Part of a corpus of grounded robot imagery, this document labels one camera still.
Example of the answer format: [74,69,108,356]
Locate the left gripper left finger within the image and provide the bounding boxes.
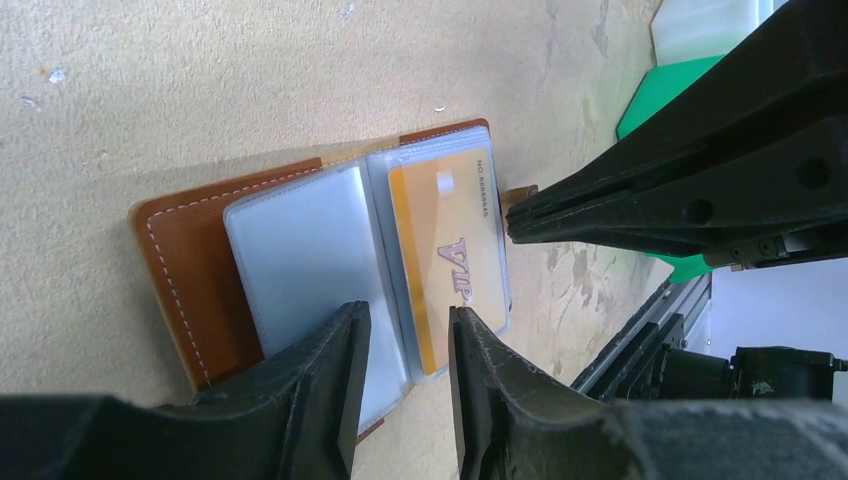
[1,301,371,479]

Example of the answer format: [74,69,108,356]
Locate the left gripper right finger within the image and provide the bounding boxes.
[449,307,847,479]

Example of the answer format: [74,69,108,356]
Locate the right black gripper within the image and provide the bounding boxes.
[507,1,847,271]

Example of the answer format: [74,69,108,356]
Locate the brown leather card holder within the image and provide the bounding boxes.
[128,118,536,436]

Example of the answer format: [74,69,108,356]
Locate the green bin with cards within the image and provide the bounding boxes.
[616,54,727,285]

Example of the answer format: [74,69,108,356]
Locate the white small bin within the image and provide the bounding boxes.
[651,0,786,66]

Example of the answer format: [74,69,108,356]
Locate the aluminium frame rail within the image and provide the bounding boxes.
[571,274,712,402]

